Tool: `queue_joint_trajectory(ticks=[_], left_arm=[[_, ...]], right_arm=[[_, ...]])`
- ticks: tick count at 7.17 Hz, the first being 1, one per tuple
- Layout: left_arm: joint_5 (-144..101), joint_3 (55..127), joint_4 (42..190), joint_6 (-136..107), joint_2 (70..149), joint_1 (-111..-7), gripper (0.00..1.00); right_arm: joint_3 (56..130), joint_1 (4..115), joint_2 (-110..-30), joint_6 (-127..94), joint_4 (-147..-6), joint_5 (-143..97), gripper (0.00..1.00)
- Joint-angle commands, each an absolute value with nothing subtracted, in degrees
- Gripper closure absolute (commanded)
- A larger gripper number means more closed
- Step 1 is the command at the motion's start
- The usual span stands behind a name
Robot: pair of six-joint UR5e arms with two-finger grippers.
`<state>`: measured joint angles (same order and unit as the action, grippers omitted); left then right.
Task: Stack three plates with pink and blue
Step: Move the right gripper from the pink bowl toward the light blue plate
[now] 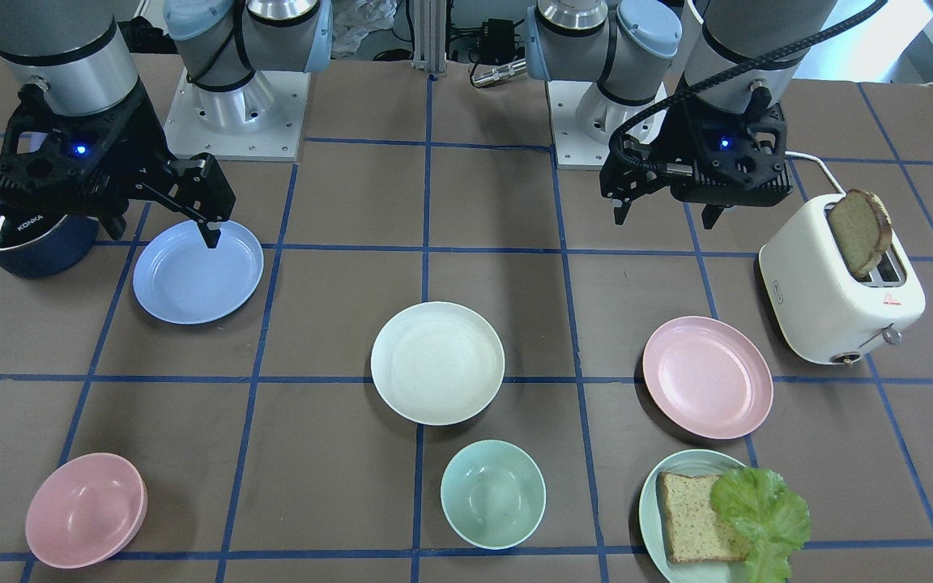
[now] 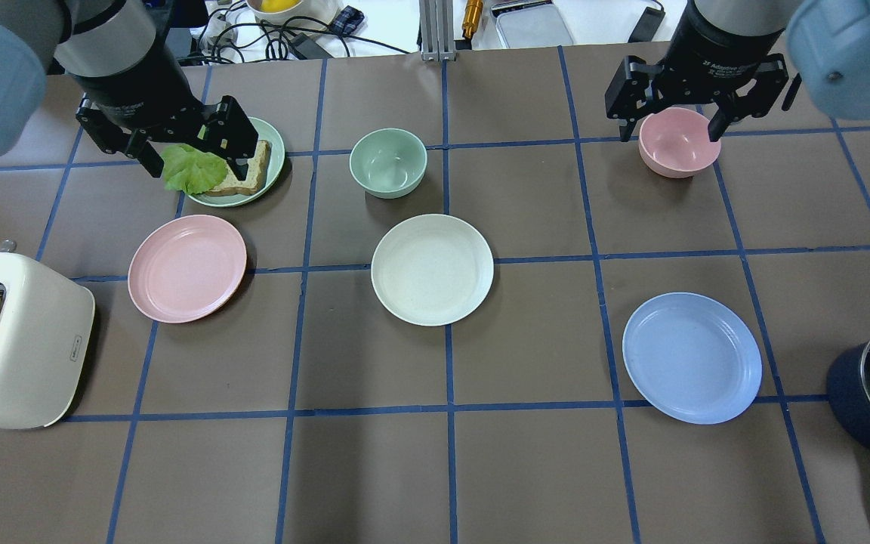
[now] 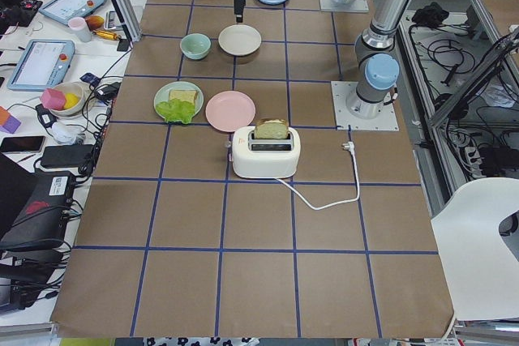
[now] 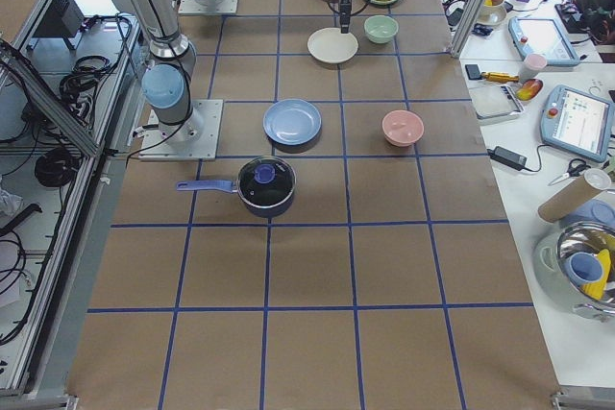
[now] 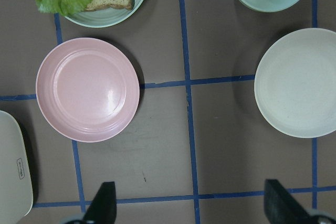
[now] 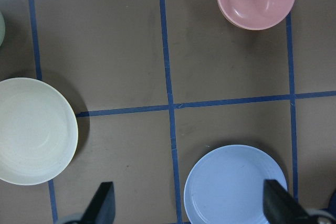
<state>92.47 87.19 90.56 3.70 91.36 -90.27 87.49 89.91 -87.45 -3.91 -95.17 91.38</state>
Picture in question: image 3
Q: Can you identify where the pink plate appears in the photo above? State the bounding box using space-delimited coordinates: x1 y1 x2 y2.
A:
205 91 255 132

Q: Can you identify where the cream plate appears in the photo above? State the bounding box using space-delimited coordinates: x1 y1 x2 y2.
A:
218 24 262 57

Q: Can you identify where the green bowl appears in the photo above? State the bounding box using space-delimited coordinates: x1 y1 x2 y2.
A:
180 33 212 60

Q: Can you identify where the bread slice on plate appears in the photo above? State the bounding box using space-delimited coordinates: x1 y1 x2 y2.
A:
169 89 198 105

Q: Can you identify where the green plate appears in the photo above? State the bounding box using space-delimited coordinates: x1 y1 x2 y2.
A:
153 81 204 121

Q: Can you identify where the green lettuce leaf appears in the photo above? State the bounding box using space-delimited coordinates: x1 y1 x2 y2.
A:
155 98 195 124

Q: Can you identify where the bread slice in toaster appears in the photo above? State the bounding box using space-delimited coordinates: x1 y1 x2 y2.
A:
254 118 289 139

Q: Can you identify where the orange metal cylinder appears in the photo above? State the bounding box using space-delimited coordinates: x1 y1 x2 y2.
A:
92 30 121 41

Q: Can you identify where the far teach pendant tablet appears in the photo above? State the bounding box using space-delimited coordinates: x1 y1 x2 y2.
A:
39 0 107 25

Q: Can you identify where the teach pendant tablet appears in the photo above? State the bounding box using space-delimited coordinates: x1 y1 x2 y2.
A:
7 39 75 92
39 0 107 25

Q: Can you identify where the pink cup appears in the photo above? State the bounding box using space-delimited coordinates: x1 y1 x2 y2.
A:
67 17 92 42

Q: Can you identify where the white toaster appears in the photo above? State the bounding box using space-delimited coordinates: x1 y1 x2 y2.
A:
231 126 301 179

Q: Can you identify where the yellow toy fruit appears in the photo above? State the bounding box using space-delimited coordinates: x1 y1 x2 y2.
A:
62 93 81 111

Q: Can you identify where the cream bowl with toys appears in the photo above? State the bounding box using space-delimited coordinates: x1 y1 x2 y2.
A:
49 82 86 118

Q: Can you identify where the near teach pendant tablet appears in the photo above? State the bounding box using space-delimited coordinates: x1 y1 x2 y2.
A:
7 39 75 92

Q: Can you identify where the pink toy block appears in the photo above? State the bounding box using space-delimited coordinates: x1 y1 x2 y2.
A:
40 88 66 110

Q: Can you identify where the black power bank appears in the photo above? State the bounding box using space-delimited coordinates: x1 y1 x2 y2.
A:
40 144 93 169

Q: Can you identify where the purple toy block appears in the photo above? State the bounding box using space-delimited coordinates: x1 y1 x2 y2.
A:
0 107 21 134

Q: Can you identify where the black smartphone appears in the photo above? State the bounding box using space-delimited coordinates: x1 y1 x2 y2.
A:
1 135 46 153

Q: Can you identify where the white chair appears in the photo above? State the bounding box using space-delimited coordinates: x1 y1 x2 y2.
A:
431 177 518 321

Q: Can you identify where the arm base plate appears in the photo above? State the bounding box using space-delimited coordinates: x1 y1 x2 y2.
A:
331 81 399 131
320 0 369 13

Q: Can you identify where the white toaster power cable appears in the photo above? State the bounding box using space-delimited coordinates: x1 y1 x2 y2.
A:
273 141 362 211

